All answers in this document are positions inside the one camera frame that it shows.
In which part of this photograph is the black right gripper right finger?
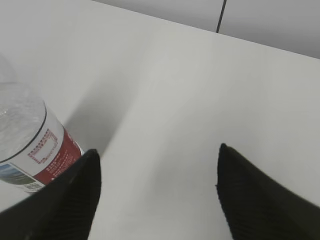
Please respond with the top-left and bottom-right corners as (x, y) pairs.
(216, 143), (320, 240)

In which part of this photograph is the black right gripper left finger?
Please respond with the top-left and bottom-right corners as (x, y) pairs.
(0, 149), (102, 240)

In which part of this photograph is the clear plastic water bottle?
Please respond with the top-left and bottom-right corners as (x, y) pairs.
(0, 56), (84, 195)

